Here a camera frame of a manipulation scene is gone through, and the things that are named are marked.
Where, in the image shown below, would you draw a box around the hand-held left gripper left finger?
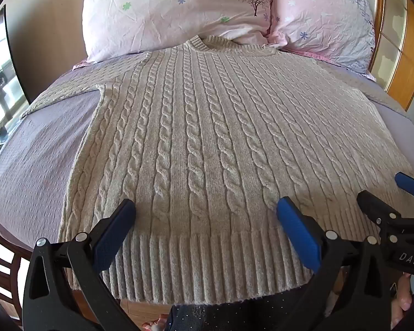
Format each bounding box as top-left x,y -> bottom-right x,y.
22,198 -> 142,331

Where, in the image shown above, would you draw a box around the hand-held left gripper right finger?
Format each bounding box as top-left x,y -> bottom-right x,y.
277,196 -> 396,331

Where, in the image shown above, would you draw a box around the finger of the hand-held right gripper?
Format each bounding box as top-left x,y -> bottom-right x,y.
394,172 -> 414,201
357,190 -> 401,229

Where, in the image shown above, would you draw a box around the beige cable knit sweater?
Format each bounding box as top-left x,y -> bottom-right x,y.
21,35 -> 414,306

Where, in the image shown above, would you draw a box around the person's right hand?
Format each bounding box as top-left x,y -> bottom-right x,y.
389,272 -> 414,330

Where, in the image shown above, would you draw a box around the purple bed sheet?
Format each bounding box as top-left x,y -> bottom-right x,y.
0,50 -> 414,249

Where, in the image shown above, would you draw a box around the person's dark sparkly pants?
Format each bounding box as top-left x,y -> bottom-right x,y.
165,283 -> 332,331

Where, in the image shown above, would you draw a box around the person's bare foot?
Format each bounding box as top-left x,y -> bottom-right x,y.
141,319 -> 168,331

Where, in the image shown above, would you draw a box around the dark wooden chair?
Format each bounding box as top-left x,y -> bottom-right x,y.
0,219 -> 33,323

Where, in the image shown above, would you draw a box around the wooden headboard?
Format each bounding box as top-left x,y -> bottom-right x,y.
368,0 -> 414,122

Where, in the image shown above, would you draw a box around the glass window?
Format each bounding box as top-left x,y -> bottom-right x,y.
0,7 -> 32,168

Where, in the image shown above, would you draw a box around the pink flower print pillow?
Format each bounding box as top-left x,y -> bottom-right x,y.
267,0 -> 376,82

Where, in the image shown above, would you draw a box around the pink tree print pillow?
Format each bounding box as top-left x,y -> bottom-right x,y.
78,0 -> 275,65

